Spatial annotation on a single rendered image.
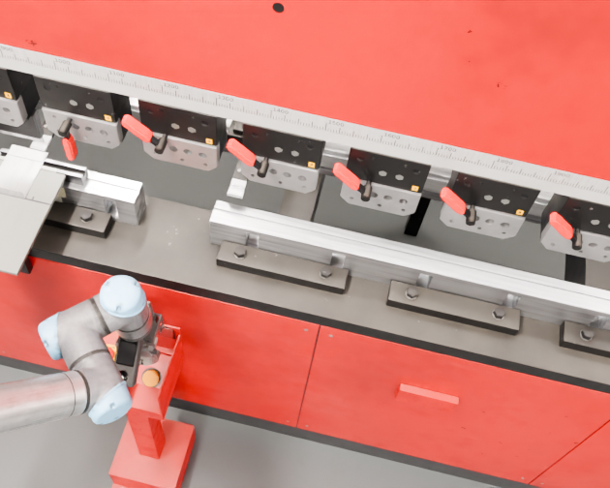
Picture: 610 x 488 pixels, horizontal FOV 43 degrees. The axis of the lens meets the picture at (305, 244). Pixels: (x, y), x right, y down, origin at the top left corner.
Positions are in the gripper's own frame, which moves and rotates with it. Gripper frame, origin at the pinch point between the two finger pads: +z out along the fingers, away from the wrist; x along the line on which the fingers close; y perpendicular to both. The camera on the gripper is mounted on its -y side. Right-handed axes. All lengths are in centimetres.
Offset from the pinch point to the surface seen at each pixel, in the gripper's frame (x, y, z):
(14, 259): 29.3, 10.7, -15.2
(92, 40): 13, 36, -59
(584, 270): -94, 48, 2
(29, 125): 33, 36, -27
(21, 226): 31.1, 18.8, -14.4
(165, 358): -2.2, 5.1, 10.0
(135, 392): 2.6, -3.4, 13.3
